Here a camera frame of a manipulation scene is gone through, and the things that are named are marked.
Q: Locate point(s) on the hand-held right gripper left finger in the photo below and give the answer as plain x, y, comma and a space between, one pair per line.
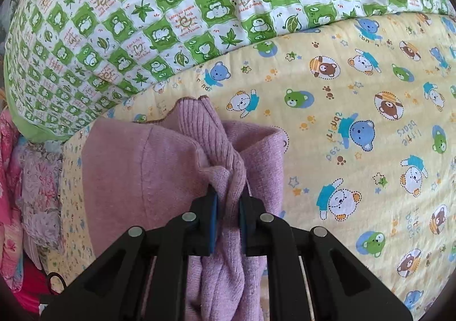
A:
213, 221

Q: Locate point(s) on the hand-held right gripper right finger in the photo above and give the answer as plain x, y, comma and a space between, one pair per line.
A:
242, 223

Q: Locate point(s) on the purple knitted sweater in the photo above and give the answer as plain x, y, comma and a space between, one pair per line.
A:
171, 171

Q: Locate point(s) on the yellow bear print bedsheet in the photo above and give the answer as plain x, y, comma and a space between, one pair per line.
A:
356, 150

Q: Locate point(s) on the pale floral quilt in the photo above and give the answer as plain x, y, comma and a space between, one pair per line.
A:
41, 192

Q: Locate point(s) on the pink floral blanket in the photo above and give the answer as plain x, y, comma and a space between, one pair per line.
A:
10, 228

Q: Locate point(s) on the green checkered printed quilt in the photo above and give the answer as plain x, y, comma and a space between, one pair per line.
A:
178, 22

